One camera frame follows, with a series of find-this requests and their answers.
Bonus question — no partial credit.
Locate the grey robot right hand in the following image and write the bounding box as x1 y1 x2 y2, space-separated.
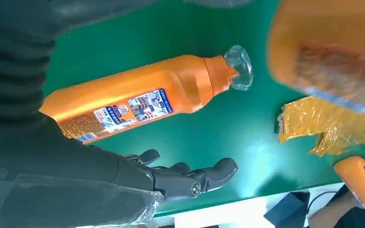
0 112 238 228

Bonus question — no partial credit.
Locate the clear plastic film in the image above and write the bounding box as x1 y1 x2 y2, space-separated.
0 168 165 228

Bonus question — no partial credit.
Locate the green table mat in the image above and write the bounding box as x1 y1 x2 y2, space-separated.
42 0 365 218

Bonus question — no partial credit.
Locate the white desk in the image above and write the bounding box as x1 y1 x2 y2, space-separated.
154 182 344 228

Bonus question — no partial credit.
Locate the tablet in blue cover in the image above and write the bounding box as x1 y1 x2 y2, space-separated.
263 192 311 228

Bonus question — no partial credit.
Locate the yellow taped sheet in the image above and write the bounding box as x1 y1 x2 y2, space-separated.
278 95 365 157

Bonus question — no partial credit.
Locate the person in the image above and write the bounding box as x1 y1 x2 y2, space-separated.
308 185 365 228

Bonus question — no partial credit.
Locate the thin black tablet cable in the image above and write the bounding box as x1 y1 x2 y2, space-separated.
307 190 337 211

